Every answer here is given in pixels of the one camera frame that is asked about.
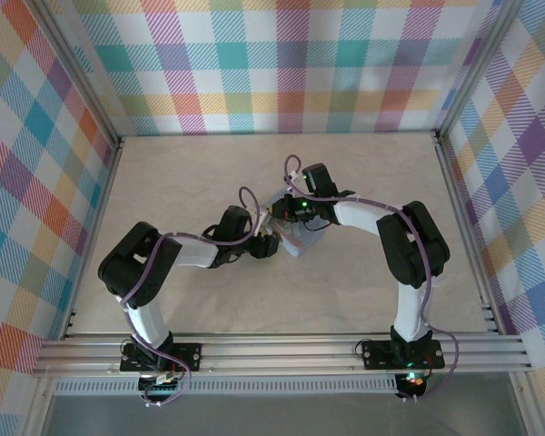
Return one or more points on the pastel blue cartoon box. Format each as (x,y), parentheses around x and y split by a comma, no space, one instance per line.
(306,240)

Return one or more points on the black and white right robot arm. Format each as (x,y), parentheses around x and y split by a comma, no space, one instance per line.
(413,254)

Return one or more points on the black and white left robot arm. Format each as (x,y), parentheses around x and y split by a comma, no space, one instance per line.
(136,259)

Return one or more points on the multicolour plaid backdrop panel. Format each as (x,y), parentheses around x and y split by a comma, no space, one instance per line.
(522,181)
(272,68)
(22,159)

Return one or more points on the wide aluminium mounting rail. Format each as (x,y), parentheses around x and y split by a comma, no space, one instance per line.
(281,354)

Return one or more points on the aluminium side rail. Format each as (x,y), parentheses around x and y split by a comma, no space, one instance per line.
(468,236)
(104,218)

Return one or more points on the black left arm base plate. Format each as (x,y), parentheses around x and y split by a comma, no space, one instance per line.
(186,356)

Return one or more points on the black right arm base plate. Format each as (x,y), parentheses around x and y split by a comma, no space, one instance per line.
(377,354)

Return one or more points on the aluminium frame post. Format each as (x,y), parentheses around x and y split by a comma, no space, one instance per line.
(477,68)
(82,77)

